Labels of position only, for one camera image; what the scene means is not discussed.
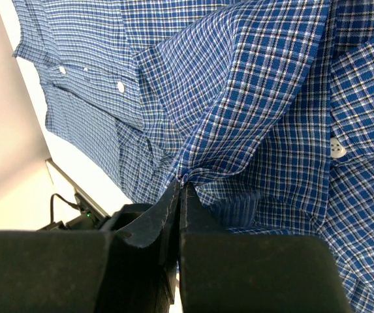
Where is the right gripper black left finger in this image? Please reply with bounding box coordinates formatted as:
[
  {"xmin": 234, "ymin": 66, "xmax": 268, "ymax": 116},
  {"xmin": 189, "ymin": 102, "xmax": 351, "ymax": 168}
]
[{"xmin": 0, "ymin": 182, "xmax": 180, "ymax": 312}]

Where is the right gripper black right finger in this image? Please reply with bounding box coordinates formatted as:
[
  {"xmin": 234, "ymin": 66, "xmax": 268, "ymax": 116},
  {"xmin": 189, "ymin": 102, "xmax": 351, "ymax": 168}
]
[{"xmin": 179, "ymin": 184, "xmax": 351, "ymax": 312}]

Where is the blue checked long sleeve shirt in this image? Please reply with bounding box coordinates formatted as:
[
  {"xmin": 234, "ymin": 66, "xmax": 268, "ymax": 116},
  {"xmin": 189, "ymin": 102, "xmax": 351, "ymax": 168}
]
[{"xmin": 14, "ymin": 1, "xmax": 374, "ymax": 312}]

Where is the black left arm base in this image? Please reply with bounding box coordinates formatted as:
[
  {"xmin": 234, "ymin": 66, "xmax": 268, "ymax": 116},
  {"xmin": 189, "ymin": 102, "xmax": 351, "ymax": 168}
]
[{"xmin": 39, "ymin": 192, "xmax": 110, "ymax": 231}]

